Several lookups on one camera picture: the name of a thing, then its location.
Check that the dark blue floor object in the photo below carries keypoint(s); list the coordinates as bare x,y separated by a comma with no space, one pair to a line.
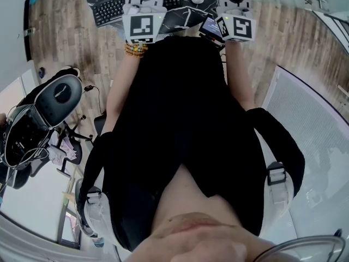
41,72

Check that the small black screen device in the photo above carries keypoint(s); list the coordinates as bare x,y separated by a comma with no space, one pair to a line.
210,27

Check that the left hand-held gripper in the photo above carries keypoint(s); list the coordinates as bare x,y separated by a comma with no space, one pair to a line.
141,26

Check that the green bottle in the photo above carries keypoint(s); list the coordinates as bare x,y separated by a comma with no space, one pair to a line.
30,31

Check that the person's right forearm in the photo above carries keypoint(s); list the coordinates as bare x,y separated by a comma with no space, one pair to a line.
240,75

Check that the person's face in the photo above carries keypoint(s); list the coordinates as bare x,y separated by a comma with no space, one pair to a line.
196,236

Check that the black padded headset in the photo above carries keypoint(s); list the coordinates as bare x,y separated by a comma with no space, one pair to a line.
58,100

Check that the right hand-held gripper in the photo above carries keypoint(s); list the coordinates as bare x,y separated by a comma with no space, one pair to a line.
241,27

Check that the black swivel chair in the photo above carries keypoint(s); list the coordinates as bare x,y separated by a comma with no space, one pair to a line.
77,151

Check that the pink and white clothes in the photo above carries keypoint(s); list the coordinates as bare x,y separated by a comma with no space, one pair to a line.
64,150

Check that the person's left forearm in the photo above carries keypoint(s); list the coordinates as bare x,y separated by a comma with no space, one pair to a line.
121,91

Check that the black mesh office chair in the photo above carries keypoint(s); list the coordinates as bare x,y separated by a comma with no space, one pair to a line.
100,125

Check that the clear-rimmed glasses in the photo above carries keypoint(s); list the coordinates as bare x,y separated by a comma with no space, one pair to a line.
300,241

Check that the person's black clothing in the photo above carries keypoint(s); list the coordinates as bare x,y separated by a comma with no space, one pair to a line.
177,110

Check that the black keyboard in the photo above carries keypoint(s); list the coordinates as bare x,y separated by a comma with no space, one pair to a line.
109,9

